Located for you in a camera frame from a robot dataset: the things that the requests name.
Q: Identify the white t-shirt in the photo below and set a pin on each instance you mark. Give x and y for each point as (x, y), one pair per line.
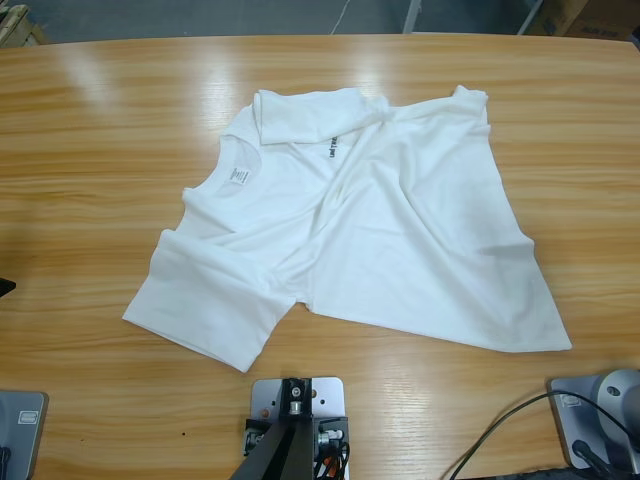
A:
(375, 225)

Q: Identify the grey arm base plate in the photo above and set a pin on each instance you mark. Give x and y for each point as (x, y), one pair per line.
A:
(565, 425)
(30, 450)

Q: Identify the white metal frame leg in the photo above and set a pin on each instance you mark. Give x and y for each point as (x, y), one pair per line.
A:
(530, 17)
(412, 15)

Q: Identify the cardboard box with black print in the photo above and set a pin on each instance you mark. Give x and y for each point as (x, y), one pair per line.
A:
(605, 22)

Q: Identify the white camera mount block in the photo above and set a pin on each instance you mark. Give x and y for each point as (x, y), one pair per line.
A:
(327, 395)

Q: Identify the wooden pallet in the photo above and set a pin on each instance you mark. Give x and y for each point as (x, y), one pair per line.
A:
(20, 27)

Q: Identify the cardboard box with blue print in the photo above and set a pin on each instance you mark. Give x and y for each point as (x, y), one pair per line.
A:
(555, 17)

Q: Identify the dark camera post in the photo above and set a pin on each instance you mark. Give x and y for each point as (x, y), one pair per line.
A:
(285, 450)

